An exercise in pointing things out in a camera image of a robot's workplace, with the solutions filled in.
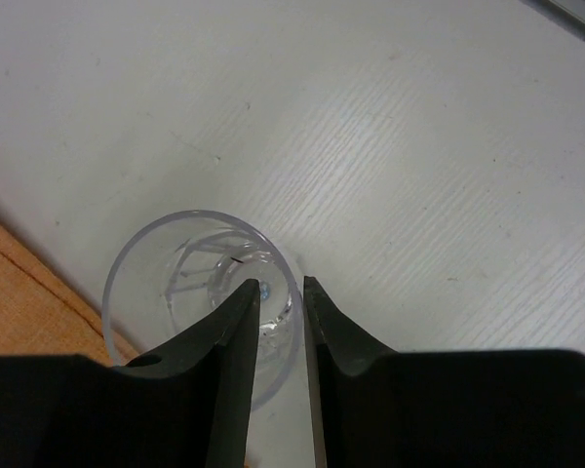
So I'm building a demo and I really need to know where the orange cloth placemat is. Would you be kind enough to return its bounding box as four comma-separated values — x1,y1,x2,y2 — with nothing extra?
0,223,112,366

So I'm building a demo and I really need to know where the clear plastic cup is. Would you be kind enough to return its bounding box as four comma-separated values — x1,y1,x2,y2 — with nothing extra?
101,210,302,410

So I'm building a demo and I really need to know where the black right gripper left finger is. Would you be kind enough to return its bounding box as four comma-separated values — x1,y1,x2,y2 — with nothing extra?
0,279,260,467

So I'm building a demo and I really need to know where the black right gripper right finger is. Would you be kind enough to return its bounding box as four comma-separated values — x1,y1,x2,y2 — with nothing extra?
303,277,585,467

